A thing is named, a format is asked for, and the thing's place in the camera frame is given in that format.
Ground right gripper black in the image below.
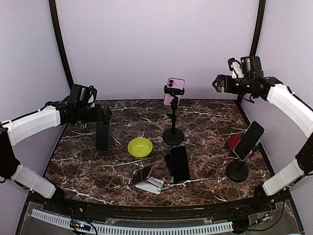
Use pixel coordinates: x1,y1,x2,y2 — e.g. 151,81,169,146
213,74,252,95

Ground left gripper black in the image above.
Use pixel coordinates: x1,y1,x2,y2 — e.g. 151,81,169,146
77,103,112,123

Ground grey small phone stand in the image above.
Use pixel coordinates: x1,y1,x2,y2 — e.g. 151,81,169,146
95,121,107,152

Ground purple edged phone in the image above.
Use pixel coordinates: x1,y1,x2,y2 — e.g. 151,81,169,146
129,164,154,186

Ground white folding phone stand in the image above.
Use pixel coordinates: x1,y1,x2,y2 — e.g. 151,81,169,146
134,174,164,194

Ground large black phone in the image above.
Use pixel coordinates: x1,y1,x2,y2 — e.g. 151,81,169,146
170,145,190,184

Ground dark blue phone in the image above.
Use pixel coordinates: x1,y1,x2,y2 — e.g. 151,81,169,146
106,122,113,151

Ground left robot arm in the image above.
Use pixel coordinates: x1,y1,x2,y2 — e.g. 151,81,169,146
0,84,112,213

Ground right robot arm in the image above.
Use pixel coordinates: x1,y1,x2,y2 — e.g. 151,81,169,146
212,56,313,212

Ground pink phone on tall stand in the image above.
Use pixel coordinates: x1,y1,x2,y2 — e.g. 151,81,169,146
163,78,185,106

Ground phone on right stand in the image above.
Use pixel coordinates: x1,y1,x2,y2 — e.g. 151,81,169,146
233,121,265,161

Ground black tall phone stand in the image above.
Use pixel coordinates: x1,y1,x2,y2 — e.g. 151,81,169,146
162,97,184,146

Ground black folding phone stand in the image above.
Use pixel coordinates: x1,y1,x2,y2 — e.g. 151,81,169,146
164,153,174,182

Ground black right phone stand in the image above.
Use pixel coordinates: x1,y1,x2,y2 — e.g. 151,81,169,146
225,144,260,182

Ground green bowl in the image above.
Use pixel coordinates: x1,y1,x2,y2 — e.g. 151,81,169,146
128,138,153,160

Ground red bowl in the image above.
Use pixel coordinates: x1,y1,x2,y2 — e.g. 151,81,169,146
227,134,260,155

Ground right black corner post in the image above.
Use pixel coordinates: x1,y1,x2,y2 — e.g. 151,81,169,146
249,0,266,56

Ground black corner post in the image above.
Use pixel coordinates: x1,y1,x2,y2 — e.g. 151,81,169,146
249,0,266,56
48,0,74,89

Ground white cable duct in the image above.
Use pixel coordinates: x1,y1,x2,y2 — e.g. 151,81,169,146
31,209,233,235

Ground left black corner post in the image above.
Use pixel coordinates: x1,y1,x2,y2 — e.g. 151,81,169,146
48,0,74,89

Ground black front rail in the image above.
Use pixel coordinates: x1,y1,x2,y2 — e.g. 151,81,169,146
29,190,289,222

